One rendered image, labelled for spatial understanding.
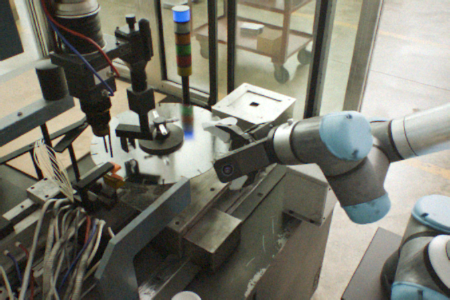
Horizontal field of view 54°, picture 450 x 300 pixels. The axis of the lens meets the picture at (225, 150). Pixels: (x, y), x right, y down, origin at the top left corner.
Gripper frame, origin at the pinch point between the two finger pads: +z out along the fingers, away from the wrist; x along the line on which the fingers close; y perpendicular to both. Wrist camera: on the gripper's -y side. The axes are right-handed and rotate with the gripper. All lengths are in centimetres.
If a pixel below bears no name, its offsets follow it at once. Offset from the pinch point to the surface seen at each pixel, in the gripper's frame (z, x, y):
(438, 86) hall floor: 85, -62, 263
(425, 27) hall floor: 133, -31, 368
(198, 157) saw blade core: 7.6, 0.2, 1.6
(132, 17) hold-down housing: -4.5, 31.0, -6.6
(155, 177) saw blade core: 8.8, 1.0, -9.7
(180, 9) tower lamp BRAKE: 20.8, 34.0, 23.4
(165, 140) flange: 14.4, 6.1, -0.7
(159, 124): 13.6, 10.3, -0.8
